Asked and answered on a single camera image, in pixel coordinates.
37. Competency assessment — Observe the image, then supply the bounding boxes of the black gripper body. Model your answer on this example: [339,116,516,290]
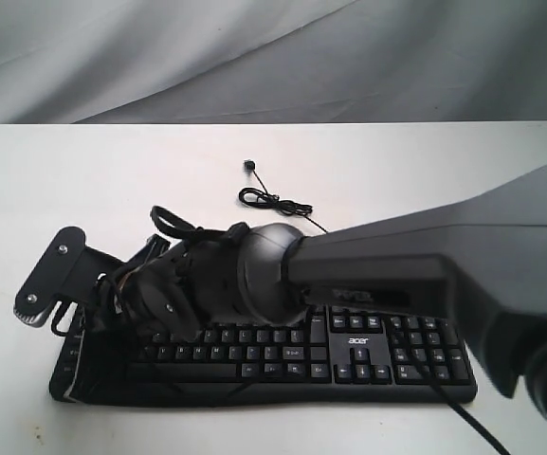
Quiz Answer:
[112,227,249,341]

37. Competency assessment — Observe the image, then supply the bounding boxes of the black acer keyboard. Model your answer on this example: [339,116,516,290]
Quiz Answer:
[49,306,477,408]

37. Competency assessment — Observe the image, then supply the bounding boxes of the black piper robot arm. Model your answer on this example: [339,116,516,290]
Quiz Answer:
[50,166,547,419]

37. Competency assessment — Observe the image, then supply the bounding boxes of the grey backdrop cloth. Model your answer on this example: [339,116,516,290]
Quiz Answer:
[0,1,547,124]

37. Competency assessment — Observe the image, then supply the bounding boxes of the black keyboard usb cable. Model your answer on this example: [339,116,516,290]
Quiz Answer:
[238,159,329,234]

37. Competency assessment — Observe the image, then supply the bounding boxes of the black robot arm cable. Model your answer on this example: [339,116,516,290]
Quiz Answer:
[395,331,509,455]

